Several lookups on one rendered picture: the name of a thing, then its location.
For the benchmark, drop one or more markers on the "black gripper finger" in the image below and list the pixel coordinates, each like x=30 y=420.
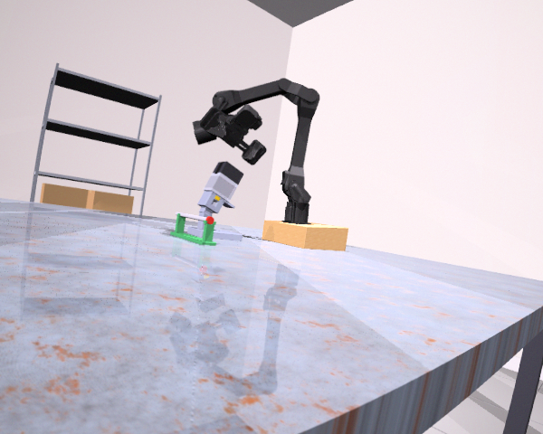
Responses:
x=253 y=152
x=215 y=127

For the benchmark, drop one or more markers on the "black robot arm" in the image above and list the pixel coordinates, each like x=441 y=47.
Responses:
x=307 y=101

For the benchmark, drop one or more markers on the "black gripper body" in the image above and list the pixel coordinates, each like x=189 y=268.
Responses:
x=234 y=133

